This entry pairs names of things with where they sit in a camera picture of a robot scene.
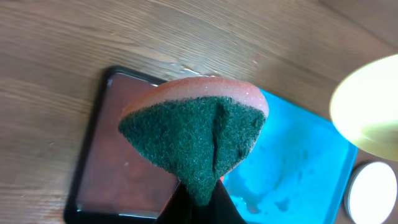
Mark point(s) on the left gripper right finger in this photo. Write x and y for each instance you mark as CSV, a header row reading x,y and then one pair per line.
x,y
221,209

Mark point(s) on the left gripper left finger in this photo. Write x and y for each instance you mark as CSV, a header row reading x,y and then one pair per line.
x,y
180,208

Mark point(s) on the orange and green sponge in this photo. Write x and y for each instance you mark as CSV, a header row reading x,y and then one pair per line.
x,y
197,128

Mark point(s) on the white plate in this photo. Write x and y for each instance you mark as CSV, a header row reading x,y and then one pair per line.
x,y
371,193

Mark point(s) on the yellow-green plate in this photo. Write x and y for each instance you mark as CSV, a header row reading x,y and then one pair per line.
x,y
363,108

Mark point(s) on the black tray with red water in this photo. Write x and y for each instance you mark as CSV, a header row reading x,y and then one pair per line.
x,y
112,182

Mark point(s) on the teal plastic tray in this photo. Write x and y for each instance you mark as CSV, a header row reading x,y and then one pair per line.
x,y
297,172

